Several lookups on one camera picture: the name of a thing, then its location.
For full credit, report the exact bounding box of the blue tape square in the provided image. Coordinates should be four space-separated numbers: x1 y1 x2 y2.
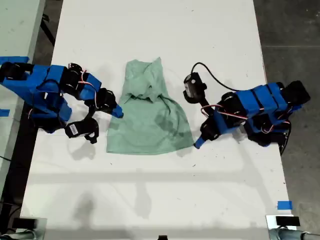
277 200 293 211

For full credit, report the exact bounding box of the pale side table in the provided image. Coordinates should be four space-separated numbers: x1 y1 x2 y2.
0 0 47 193

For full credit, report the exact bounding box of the pale green T-shirt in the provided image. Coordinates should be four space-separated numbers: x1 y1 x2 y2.
106 56 195 156

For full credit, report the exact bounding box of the long blue tape strip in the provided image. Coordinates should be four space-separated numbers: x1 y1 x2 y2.
0 56 30 65

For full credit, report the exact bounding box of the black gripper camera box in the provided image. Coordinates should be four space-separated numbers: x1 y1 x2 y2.
64 117 100 145
183 71 208 104

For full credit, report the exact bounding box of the black camera cable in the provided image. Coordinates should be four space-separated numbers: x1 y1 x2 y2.
191 62 238 92

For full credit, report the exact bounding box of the small black box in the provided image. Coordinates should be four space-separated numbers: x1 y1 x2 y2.
275 216 301 227
12 217 38 229

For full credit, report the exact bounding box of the black metal strut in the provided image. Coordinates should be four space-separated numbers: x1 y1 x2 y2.
41 13 56 47

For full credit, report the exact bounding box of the black camera stalk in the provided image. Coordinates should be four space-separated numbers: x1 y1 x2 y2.
84 104 96 123
198 96 213 111

